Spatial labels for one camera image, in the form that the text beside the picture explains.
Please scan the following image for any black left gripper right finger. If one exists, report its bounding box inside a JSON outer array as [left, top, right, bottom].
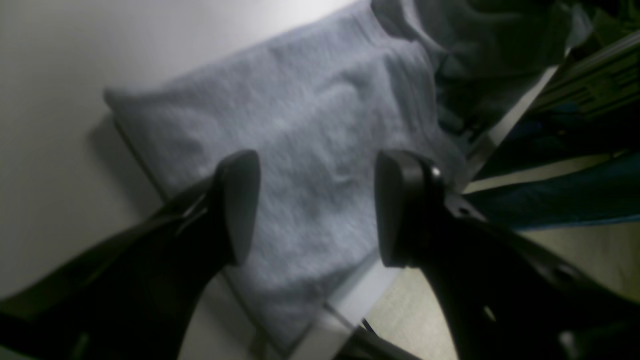
[[374, 149, 640, 360]]

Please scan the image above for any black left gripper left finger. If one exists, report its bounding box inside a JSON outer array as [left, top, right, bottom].
[[1, 149, 261, 360]]

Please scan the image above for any grey T-shirt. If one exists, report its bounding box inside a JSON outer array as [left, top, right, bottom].
[[104, 0, 593, 349]]

